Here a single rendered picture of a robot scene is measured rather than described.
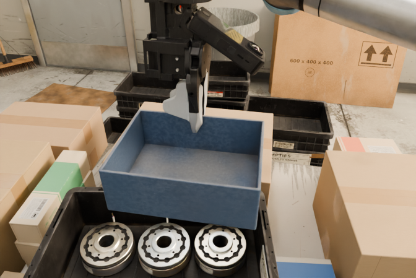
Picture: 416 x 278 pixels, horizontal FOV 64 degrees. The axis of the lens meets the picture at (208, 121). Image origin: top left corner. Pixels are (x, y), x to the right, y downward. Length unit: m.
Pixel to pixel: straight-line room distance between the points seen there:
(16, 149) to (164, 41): 0.61
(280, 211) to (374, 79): 2.22
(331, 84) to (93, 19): 2.24
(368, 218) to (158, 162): 0.43
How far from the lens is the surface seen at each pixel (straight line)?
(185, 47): 0.45
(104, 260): 0.70
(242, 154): 0.55
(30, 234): 0.81
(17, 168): 0.90
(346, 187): 0.80
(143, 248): 0.70
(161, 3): 0.46
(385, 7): 0.44
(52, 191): 0.83
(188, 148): 0.56
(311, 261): 0.79
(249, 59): 0.45
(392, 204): 0.80
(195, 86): 0.45
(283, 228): 0.94
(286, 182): 1.07
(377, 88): 3.08
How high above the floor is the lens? 1.41
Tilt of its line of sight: 33 degrees down
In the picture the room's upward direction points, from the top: straight up
